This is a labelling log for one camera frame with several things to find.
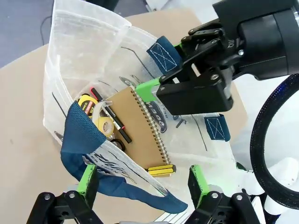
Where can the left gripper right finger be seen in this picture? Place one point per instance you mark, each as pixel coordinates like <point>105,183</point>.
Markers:
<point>210,207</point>

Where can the kraft spiral notebook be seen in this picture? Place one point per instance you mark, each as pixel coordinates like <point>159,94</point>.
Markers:
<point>140,130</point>

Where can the yellow tape measure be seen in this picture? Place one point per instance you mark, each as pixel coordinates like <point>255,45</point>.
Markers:
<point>87,105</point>

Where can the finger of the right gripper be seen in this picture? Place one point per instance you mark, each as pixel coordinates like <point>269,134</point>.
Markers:
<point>194,98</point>

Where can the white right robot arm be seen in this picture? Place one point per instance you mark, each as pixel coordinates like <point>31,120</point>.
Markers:
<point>285,170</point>

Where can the clear tape dispenser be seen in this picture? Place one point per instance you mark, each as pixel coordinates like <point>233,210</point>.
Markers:
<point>104,123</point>

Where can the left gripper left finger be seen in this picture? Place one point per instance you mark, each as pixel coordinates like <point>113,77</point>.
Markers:
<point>77,205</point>

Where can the small black round item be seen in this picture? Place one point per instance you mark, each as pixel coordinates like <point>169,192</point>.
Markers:
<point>118,143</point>

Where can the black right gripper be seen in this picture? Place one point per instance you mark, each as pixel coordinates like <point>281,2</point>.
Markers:
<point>268,39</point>

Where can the black red marker pen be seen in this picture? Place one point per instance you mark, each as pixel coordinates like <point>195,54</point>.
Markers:
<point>121,130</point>

